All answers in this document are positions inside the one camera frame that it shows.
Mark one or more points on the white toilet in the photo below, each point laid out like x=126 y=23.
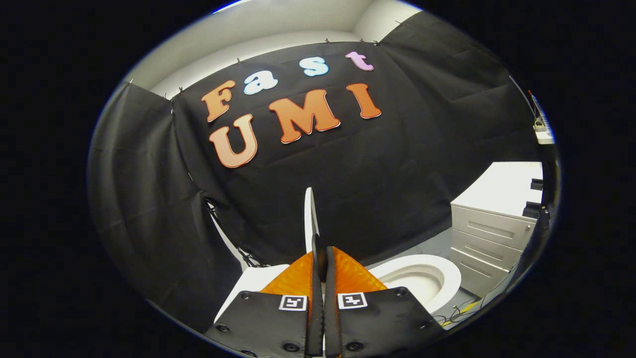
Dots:
x=422 y=281

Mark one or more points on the white drawer cabinet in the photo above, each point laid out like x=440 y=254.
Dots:
x=497 y=219

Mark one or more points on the backdrop stand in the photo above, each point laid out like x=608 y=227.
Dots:
x=233 y=243

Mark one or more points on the white power strip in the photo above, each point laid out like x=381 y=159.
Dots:
x=542 y=130

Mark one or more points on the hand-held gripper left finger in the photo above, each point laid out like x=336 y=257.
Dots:
x=263 y=323

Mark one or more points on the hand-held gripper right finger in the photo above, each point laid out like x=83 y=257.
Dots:
x=382 y=323

